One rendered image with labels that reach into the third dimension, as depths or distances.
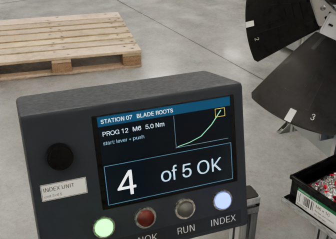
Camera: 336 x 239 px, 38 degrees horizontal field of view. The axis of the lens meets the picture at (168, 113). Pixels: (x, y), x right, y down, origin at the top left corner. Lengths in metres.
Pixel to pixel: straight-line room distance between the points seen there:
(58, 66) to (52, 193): 3.16
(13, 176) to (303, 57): 1.81
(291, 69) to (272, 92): 0.07
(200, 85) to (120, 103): 0.10
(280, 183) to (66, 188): 2.08
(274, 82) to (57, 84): 2.53
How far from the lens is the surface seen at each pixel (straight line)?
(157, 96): 0.55
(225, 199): 0.61
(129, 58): 3.74
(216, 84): 0.58
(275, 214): 2.37
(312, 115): 1.19
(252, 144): 2.85
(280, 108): 1.20
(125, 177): 0.56
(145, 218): 0.58
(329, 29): 1.26
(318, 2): 1.36
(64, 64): 3.69
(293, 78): 1.21
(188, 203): 0.60
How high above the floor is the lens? 1.50
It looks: 29 degrees down
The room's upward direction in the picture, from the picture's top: straight up
